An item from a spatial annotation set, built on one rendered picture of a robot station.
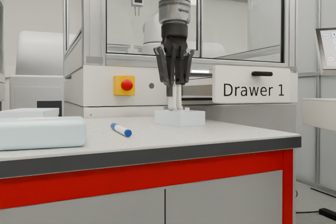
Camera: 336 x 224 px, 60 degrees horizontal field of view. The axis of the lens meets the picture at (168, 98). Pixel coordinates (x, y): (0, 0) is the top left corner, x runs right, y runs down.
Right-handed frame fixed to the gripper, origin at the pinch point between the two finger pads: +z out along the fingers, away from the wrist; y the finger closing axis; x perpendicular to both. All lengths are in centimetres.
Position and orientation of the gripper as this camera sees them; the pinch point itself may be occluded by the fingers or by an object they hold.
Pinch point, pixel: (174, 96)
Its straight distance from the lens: 82.0
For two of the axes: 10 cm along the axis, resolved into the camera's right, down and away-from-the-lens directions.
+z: 0.0, 10.0, 0.2
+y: 8.1, -0.1, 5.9
